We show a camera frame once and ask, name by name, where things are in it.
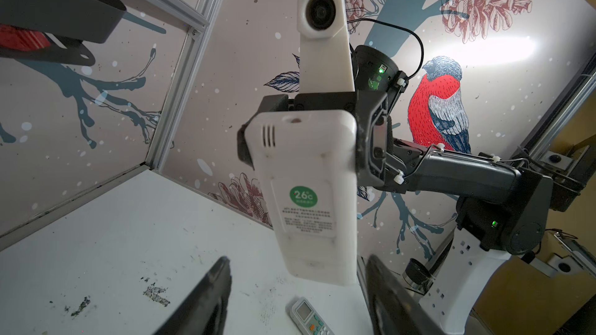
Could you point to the black wall basket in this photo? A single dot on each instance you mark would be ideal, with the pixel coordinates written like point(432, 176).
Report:
point(68, 25)

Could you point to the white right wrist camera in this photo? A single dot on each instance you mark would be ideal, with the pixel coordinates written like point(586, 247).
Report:
point(323, 37)

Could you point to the red cassava chips bag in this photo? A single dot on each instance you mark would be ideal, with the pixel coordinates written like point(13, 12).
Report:
point(23, 40)

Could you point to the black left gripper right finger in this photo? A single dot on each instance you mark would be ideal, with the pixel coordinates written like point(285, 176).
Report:
point(391, 309)

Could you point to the white air conditioner remote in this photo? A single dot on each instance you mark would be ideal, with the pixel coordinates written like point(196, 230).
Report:
point(305, 164)

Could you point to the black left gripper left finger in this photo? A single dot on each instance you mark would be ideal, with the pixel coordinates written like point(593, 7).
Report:
point(204, 311)

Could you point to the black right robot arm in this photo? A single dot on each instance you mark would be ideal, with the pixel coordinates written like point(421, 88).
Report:
point(501, 212)

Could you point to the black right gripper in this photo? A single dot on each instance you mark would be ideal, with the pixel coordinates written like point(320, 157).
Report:
point(378, 82)

